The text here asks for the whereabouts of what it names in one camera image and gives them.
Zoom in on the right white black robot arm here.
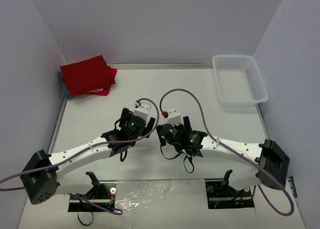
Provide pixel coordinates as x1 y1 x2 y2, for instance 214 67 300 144
156 116 290 196

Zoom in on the white plastic basket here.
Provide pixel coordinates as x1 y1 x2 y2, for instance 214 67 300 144
212 54 269 107

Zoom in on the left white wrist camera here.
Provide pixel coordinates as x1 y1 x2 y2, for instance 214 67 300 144
133 101 152 121

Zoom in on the folded red t shirt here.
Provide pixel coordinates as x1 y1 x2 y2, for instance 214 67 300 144
86 67 118 97

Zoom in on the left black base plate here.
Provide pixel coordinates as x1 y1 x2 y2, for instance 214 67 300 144
67 181 117 213

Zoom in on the folded teal t shirt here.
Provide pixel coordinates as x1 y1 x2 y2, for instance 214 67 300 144
58 71 73 100

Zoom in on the red t shirt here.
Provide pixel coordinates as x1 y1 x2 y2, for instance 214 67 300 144
60 55 112 98
86 67 118 97

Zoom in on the thin black cable loop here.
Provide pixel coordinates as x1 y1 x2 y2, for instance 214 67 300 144
76 210 95 226

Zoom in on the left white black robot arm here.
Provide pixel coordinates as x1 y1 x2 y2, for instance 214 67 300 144
20 103 156 205

